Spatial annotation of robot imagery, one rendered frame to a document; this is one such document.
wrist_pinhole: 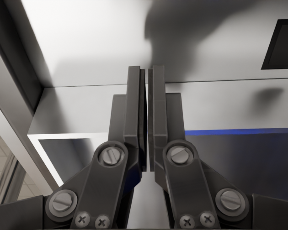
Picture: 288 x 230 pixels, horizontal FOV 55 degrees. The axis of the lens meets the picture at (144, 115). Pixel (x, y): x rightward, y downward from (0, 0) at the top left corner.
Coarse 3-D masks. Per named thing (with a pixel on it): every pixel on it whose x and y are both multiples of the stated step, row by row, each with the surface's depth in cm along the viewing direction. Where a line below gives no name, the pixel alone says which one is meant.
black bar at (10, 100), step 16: (0, 0) 12; (0, 16) 12; (0, 32) 12; (16, 32) 13; (0, 48) 12; (16, 48) 13; (0, 64) 13; (16, 64) 13; (0, 80) 13; (16, 80) 13; (32, 80) 15; (0, 96) 14; (16, 96) 14; (32, 96) 15; (16, 112) 15; (32, 112) 15; (16, 128) 16; (32, 144) 17; (48, 176) 20
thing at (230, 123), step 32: (64, 96) 16; (96, 96) 16; (192, 96) 15; (224, 96) 15; (256, 96) 15; (32, 128) 14; (64, 128) 14; (96, 128) 14; (192, 128) 14; (224, 128) 14; (256, 128) 13; (64, 160) 18; (224, 160) 22; (256, 160) 22; (160, 192) 26; (256, 192) 26; (128, 224) 32; (160, 224) 32
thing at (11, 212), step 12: (0, 204) 9; (12, 204) 9; (24, 204) 9; (36, 204) 9; (0, 216) 9; (12, 216) 9; (24, 216) 9; (36, 216) 9; (0, 228) 9; (12, 228) 9; (24, 228) 9; (36, 228) 9; (48, 228) 9; (60, 228) 9
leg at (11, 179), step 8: (8, 160) 62; (16, 160) 62; (8, 168) 60; (16, 168) 61; (0, 176) 60; (8, 176) 59; (16, 176) 60; (24, 176) 62; (0, 184) 58; (8, 184) 58; (16, 184) 59; (0, 192) 57; (8, 192) 57; (16, 192) 59; (0, 200) 56; (8, 200) 56; (16, 200) 58
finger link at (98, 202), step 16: (112, 144) 10; (96, 160) 9; (112, 160) 10; (128, 160) 10; (96, 176) 9; (112, 176) 9; (96, 192) 9; (112, 192) 9; (80, 208) 8; (96, 208) 8; (112, 208) 8; (128, 208) 11; (80, 224) 8; (96, 224) 8; (112, 224) 8
